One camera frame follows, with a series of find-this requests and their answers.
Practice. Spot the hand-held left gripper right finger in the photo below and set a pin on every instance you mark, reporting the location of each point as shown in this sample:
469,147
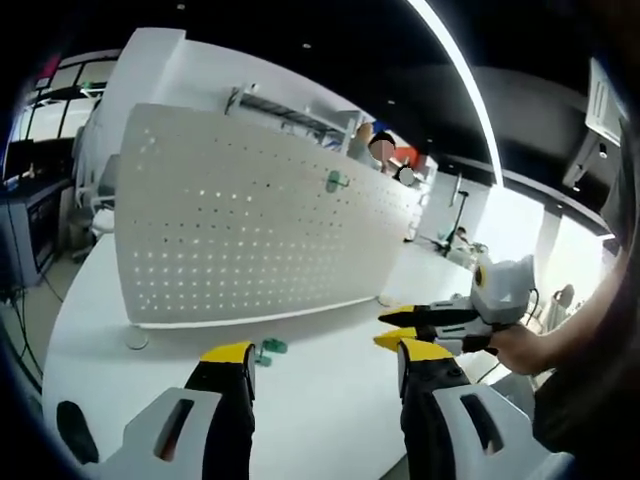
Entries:
435,400

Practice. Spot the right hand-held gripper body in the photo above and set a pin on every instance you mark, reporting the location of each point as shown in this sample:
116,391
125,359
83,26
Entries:
505,290

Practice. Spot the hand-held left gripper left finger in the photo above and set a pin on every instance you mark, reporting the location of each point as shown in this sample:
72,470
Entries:
220,400

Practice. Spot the white perforated mounting plate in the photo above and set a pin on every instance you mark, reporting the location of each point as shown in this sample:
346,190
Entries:
240,225

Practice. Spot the person's right hand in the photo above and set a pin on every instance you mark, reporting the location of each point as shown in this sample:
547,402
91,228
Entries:
525,350

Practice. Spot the black kick scooter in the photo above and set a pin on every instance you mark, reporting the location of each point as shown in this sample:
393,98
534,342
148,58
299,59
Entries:
452,220

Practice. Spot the person's dark clothing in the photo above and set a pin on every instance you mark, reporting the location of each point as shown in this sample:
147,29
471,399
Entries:
590,410

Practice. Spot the black computer mouse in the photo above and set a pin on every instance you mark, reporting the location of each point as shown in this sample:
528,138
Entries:
75,430

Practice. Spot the curved ceiling light strip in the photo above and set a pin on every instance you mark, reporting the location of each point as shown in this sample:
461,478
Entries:
475,85

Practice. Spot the ceiling air conditioner vent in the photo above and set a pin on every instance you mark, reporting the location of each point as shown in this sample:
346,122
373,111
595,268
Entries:
602,100

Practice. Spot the grey equipment cabinet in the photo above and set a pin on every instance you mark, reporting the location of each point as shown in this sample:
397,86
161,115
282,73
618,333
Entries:
30,225

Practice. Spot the black monitor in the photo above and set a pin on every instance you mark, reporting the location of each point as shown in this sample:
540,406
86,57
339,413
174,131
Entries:
20,160

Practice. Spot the white wall shelf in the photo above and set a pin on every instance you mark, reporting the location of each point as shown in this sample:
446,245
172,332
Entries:
295,112

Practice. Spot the white frame office chair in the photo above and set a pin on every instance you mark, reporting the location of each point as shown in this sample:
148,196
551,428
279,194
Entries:
107,177

